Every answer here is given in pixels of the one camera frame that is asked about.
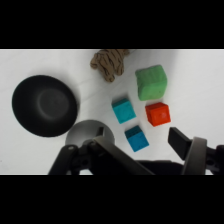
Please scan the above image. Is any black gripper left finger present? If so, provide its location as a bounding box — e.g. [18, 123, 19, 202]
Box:
[48, 126, 155, 176]

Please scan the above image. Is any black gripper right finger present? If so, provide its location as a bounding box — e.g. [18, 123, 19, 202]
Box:
[167, 126, 224, 176]

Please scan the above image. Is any small light grey bowl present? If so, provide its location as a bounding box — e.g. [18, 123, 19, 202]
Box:
[65, 119, 116, 148]

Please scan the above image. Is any large dark grey bowl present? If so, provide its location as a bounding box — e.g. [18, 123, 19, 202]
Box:
[11, 74, 80, 138]

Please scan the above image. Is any blue cube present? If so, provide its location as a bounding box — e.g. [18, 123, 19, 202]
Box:
[124, 125, 150, 153]

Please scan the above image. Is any teal cube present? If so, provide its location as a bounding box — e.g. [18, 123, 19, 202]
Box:
[111, 97, 137, 125]

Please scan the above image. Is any red cube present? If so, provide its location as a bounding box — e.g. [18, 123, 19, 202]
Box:
[144, 102, 172, 128]

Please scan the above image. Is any green sponge block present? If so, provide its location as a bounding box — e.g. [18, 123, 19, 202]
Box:
[134, 64, 168, 102]

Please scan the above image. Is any knotted brown rope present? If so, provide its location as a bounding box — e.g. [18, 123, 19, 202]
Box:
[90, 49, 131, 83]

